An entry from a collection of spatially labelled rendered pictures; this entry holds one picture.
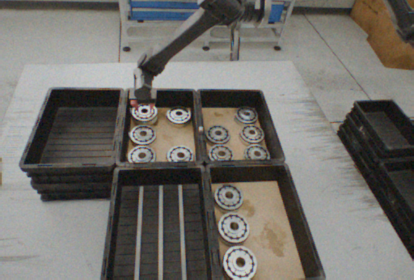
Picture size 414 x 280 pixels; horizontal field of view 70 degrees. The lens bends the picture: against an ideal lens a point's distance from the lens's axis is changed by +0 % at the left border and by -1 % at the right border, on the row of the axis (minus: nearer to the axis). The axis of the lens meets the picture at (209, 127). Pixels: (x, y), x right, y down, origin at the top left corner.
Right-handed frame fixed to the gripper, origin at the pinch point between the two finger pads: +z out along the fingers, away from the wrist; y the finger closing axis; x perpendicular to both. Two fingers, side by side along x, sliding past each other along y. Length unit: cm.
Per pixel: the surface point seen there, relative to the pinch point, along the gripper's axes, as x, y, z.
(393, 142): 12, 148, 41
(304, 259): -62, 50, 4
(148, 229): -48.4, 2.7, 6.3
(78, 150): -15.6, -24.5, 5.9
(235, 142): -13.4, 37.4, 6.3
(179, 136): -9.4, 14.0, 6.2
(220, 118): 0.7, 32.7, 6.3
